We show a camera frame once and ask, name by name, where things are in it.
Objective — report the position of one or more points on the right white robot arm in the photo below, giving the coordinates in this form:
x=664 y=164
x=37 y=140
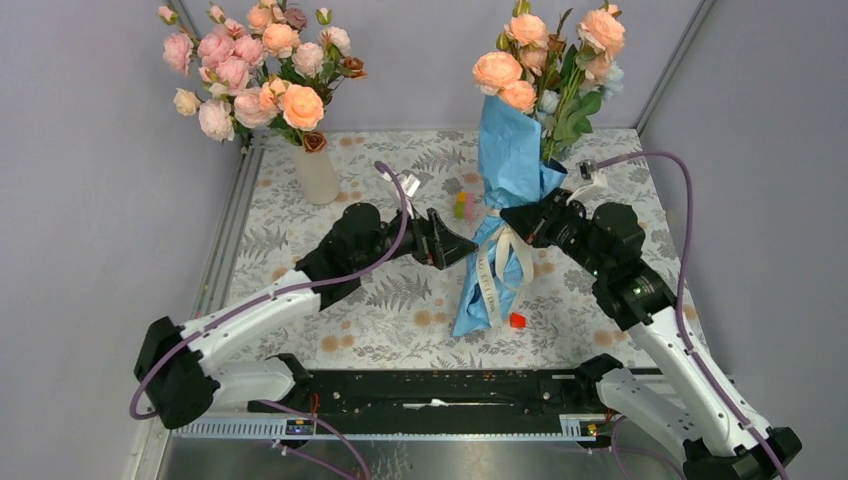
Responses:
x=713 y=432

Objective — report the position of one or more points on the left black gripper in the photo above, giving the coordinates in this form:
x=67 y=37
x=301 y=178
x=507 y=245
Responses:
x=436 y=244

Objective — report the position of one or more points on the pink and peach rose bunch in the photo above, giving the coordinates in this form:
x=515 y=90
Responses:
x=260 y=73

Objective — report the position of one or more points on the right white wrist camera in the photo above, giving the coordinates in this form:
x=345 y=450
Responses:
x=594 y=182

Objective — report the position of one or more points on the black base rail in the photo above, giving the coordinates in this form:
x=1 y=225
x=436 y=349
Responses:
x=442 y=402

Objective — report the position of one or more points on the flower bouquet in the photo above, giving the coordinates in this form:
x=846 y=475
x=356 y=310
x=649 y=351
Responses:
x=541 y=90

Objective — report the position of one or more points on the red block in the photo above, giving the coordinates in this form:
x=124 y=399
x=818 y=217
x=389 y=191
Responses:
x=517 y=321

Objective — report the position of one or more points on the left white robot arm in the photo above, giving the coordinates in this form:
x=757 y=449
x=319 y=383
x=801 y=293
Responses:
x=184 y=370

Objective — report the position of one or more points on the stacked coloured toy blocks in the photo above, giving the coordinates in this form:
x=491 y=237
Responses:
x=464 y=206

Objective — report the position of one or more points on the cream printed ribbon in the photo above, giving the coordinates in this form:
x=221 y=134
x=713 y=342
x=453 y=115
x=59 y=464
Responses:
x=501 y=246

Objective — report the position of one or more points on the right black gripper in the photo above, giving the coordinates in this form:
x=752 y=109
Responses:
x=534 y=222

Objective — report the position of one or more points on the white ceramic vase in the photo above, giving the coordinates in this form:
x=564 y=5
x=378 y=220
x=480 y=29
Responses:
x=316 y=175

